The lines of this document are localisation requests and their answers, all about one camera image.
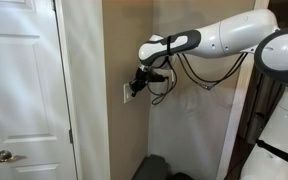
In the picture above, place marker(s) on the white double light switch plate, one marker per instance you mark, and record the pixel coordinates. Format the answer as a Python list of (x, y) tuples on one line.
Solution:
[(127, 93)]

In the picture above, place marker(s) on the brass door lever handle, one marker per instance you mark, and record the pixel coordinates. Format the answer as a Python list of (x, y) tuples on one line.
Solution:
[(7, 156)]

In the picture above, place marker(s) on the dark grey floor object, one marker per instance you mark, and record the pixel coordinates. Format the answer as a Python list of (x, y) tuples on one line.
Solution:
[(155, 167)]

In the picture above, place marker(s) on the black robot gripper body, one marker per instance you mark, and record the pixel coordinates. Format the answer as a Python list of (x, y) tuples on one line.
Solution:
[(143, 77)]

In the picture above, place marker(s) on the white panel door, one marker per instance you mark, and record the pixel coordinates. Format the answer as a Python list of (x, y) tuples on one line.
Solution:
[(34, 118)]

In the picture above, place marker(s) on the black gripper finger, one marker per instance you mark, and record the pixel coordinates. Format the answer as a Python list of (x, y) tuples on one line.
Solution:
[(133, 84), (134, 92)]

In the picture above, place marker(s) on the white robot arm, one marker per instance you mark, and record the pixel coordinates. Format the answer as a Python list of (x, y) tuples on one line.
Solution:
[(255, 32)]

